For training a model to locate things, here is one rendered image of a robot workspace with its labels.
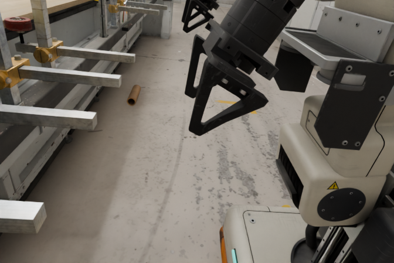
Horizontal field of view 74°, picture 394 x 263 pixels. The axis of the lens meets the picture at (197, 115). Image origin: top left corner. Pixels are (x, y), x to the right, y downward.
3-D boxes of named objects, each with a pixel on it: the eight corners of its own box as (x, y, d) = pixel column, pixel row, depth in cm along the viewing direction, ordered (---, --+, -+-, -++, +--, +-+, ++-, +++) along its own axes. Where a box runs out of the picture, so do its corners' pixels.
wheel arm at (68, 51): (135, 62, 105) (135, 52, 102) (133, 65, 102) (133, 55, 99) (21, 51, 101) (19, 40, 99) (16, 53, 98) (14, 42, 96)
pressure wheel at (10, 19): (14, 53, 94) (6, 20, 88) (8, 47, 99) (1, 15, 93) (38, 51, 99) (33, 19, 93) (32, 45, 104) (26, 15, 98)
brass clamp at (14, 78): (34, 74, 83) (31, 58, 81) (9, 91, 71) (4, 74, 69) (13, 72, 82) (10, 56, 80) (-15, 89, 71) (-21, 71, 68)
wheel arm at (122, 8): (159, 16, 190) (159, 9, 188) (158, 16, 187) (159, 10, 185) (98, 8, 186) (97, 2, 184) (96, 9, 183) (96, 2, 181)
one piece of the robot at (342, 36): (316, 92, 71) (348, 7, 61) (383, 154, 47) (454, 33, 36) (260, 86, 70) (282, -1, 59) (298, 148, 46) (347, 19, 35)
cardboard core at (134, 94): (141, 85, 259) (135, 98, 232) (141, 92, 262) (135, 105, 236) (132, 84, 258) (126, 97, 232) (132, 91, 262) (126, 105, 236)
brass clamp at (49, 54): (65, 53, 105) (64, 41, 103) (50, 64, 93) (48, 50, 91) (50, 51, 104) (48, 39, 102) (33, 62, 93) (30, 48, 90)
